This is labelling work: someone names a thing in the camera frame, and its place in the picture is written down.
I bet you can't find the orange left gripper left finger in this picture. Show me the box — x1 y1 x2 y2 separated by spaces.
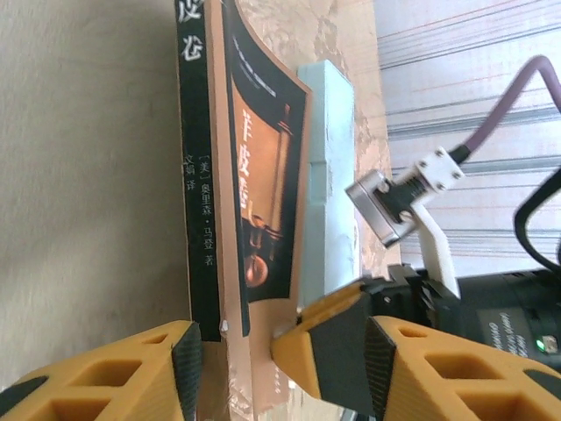
0 319 203 421

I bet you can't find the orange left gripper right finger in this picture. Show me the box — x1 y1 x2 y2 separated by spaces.
366 315 561 421

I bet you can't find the light blue pencil case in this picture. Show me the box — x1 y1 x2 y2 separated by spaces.
296 60 366 309

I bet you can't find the brown black paperback book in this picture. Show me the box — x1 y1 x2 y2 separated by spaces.
174 0 315 421

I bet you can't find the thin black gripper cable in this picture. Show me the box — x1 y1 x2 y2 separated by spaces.
513 174 561 274

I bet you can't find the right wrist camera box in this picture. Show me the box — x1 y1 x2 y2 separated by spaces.
344 146 466 300

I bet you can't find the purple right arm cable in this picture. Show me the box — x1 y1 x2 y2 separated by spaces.
455 55 561 168

